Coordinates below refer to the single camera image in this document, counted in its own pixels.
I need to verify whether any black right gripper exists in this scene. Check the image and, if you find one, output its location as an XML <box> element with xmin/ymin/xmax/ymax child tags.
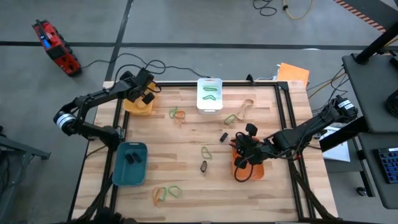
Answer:
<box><xmin>234</xmin><ymin>123</ymin><xmax>271</xmax><ymax>169</ymax></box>

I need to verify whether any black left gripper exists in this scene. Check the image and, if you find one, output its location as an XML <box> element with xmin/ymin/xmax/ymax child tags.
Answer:
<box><xmin>120</xmin><ymin>70</ymin><xmax>155</xmax><ymax>106</ymax></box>

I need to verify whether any wide tan rubber band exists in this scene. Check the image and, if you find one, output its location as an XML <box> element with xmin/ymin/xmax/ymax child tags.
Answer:
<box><xmin>235</xmin><ymin>98</ymin><xmax>255</xmax><ymax>121</ymax></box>

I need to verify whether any orange rubber band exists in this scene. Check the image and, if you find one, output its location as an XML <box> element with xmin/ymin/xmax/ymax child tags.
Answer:
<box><xmin>152</xmin><ymin>186</ymin><xmax>168</xmax><ymax>207</ymax></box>

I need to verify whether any yellow plastic basket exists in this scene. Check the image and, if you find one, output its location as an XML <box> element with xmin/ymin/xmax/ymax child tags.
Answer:
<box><xmin>123</xmin><ymin>81</ymin><xmax>157</xmax><ymax>116</ymax></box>

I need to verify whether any orange plastic basket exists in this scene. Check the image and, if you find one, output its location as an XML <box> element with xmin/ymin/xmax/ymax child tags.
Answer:
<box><xmin>231</xmin><ymin>136</ymin><xmax>266</xmax><ymax>182</ymax></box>

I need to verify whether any white plastic basket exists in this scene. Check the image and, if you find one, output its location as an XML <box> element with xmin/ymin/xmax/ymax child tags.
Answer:
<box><xmin>196</xmin><ymin>77</ymin><xmax>224</xmax><ymax>116</ymax></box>

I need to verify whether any orange paper folder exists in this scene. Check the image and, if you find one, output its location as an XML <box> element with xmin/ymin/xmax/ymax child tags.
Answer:
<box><xmin>276</xmin><ymin>62</ymin><xmax>311</xmax><ymax>88</ymax></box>

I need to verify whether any teal plastic basket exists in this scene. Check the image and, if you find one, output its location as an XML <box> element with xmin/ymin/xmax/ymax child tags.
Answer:
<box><xmin>111</xmin><ymin>141</ymin><xmax>149</xmax><ymax>187</ymax></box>

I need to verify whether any red black power station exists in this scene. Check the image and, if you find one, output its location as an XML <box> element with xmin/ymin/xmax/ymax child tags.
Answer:
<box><xmin>32</xmin><ymin>19</ymin><xmax>82</xmax><ymax>77</ymax></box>

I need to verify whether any white paper sheet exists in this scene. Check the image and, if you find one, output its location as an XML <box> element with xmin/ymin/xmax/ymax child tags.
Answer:
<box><xmin>322</xmin><ymin>126</ymin><xmax>351</xmax><ymax>162</ymax></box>

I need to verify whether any grey metal stand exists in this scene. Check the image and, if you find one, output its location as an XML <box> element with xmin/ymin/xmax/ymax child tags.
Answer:
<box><xmin>0</xmin><ymin>124</ymin><xmax>52</xmax><ymax>224</ymax></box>

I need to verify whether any grey computer desk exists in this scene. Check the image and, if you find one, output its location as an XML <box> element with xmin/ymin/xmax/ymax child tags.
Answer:
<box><xmin>319</xmin><ymin>52</ymin><xmax>398</xmax><ymax>210</ymax></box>

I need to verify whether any black keyboard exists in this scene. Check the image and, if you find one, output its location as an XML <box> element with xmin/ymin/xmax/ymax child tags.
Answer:
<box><xmin>374</xmin><ymin>147</ymin><xmax>398</xmax><ymax>184</ymax></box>

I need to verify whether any black stand pole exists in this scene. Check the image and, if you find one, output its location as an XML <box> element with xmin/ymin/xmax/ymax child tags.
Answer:
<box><xmin>354</xmin><ymin>29</ymin><xmax>398</xmax><ymax>65</ymax></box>

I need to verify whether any striped floor ramp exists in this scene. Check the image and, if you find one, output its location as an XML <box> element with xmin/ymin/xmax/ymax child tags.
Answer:
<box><xmin>333</xmin><ymin>0</ymin><xmax>398</xmax><ymax>34</ymax></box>

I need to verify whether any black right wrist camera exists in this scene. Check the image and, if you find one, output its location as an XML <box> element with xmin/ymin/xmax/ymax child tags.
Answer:
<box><xmin>229</xmin><ymin>138</ymin><xmax>249</xmax><ymax>156</ymax></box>

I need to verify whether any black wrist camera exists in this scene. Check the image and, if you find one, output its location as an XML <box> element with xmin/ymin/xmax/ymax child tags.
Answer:
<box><xmin>136</xmin><ymin>68</ymin><xmax>155</xmax><ymax>85</ymax></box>
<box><xmin>229</xmin><ymin>138</ymin><xmax>249</xmax><ymax>156</ymax></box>

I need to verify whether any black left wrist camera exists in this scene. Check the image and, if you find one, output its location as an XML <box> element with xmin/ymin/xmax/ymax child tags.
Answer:
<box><xmin>136</xmin><ymin>68</ymin><xmax>155</xmax><ymax>85</ymax></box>

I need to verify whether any black left camera cable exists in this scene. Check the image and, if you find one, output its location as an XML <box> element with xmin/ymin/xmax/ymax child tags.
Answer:
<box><xmin>113</xmin><ymin>58</ymin><xmax>167</xmax><ymax>94</ymax></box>

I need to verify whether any black camera cable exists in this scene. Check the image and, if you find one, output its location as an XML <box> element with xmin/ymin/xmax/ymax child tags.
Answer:
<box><xmin>233</xmin><ymin>166</ymin><xmax>255</xmax><ymax>184</ymax></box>
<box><xmin>113</xmin><ymin>58</ymin><xmax>167</xmax><ymax>94</ymax></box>

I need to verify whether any black right camera cable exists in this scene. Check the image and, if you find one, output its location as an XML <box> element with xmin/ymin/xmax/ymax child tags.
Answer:
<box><xmin>233</xmin><ymin>166</ymin><xmax>255</xmax><ymax>184</ymax></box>

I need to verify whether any black floor cable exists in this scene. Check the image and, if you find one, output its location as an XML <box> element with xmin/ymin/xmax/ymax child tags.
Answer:
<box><xmin>80</xmin><ymin>52</ymin><xmax>212</xmax><ymax>79</ymax></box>

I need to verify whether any black cable coil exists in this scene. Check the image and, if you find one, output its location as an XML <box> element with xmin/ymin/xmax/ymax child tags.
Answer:
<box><xmin>252</xmin><ymin>0</ymin><xmax>278</xmax><ymax>17</ymax></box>

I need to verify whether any yellow floor cable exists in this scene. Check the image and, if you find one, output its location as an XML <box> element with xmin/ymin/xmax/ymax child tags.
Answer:
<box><xmin>281</xmin><ymin>0</ymin><xmax>313</xmax><ymax>21</ymax></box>

